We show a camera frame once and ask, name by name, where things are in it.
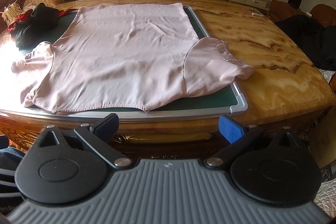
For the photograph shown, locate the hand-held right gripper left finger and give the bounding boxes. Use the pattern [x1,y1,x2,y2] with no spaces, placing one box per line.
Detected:
[37,113,134,169]

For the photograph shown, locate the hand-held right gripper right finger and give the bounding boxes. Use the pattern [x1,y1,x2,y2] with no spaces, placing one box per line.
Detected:
[201,115,301,169]

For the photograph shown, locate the pink short-sleeved shirt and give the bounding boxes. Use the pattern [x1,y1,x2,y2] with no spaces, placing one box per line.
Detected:
[11,2,255,115]

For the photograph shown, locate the cardboard box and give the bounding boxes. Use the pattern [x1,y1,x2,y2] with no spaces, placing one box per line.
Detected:
[310,108,336,169]

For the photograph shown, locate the person's leg in jeans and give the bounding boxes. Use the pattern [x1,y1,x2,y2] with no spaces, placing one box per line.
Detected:
[0,147,32,188]

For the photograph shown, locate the dark clothing pile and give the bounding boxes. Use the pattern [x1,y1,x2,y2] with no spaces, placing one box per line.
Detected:
[275,14,336,72]

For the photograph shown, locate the black and red garment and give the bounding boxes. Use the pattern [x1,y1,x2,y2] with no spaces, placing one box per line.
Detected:
[8,3,79,51]

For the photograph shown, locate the brown wooden chair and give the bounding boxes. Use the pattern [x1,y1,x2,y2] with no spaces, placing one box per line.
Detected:
[269,0,336,28]

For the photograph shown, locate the cream lace cloth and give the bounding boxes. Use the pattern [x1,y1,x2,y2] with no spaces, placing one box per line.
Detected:
[1,2,23,28]

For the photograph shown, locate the green board with silver frame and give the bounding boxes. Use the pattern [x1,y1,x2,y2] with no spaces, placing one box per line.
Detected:
[16,6,248,117]

